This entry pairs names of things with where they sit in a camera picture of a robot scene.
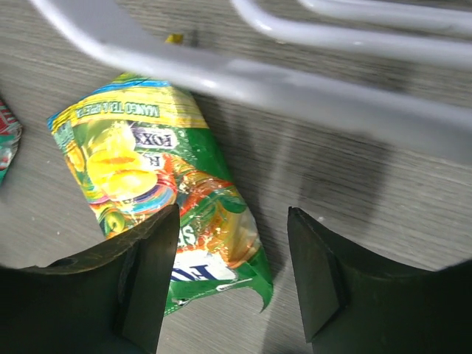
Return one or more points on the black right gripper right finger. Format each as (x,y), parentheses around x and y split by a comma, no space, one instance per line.
(353,300)

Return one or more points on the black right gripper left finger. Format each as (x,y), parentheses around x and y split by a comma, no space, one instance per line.
(109,298)

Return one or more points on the white wire dish rack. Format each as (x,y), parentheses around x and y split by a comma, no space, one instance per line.
(105,32)

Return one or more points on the teal Fox's blossom candy bag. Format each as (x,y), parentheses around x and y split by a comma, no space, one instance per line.
(11,130)

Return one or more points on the green Fox's spring tea bag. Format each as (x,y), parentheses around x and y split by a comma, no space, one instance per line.
(137,145)

